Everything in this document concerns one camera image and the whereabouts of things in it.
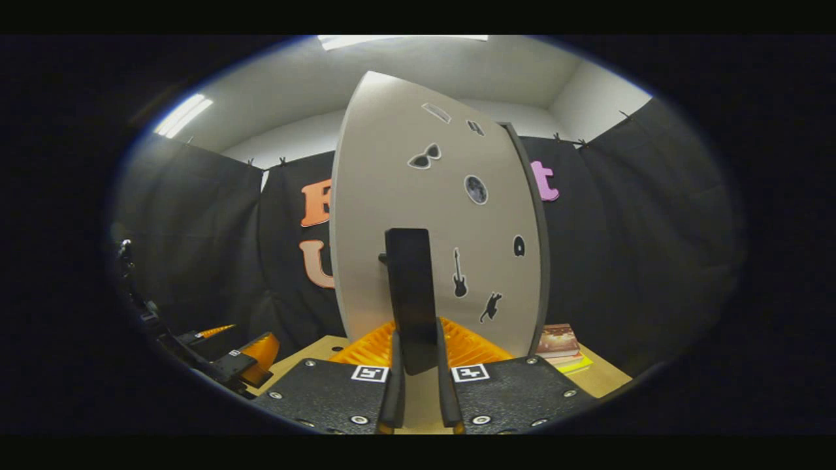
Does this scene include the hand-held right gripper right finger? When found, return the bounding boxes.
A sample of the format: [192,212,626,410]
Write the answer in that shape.
[436,318,598,435]

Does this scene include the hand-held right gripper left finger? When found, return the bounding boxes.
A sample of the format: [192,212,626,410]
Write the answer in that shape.
[251,319,407,435]

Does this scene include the black door handle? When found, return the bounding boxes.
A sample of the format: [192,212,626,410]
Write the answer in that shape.
[380,228,440,376]

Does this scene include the light grey cabinet door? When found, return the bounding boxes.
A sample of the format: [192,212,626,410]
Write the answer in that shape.
[330,70,544,358]

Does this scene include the yellow book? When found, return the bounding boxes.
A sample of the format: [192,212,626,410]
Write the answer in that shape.
[547,354,594,375]

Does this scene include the black backdrop cloth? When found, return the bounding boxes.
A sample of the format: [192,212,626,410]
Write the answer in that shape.
[111,98,745,379]

